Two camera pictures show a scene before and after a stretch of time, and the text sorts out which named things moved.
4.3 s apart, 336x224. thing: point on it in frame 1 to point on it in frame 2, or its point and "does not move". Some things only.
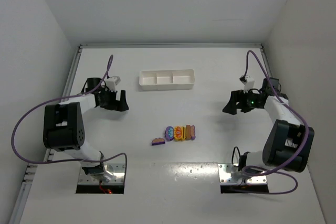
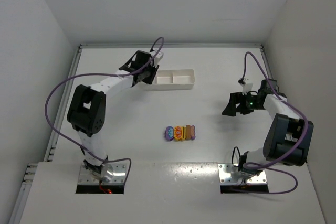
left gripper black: [114, 101] to [146, 69]
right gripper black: [240, 101] does not move
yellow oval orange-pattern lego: [178, 133] does not move
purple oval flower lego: [169, 133] does not move
